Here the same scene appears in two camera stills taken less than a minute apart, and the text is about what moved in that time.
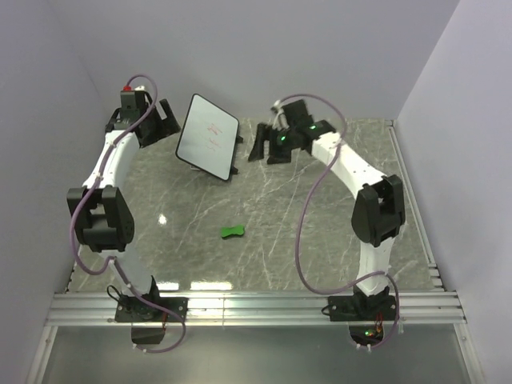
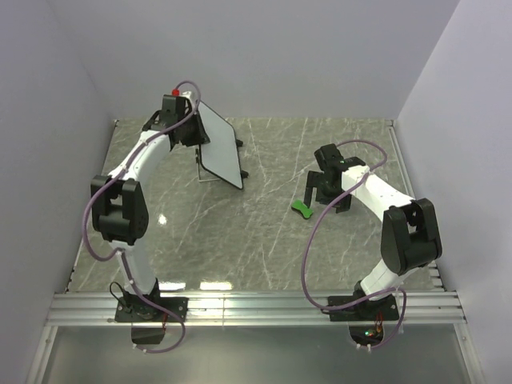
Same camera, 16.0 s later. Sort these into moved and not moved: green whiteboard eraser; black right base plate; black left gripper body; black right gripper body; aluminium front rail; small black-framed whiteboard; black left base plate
Moved: black right gripper body; green whiteboard eraser; small black-framed whiteboard; black left gripper body
Not moved: black left base plate; black right base plate; aluminium front rail
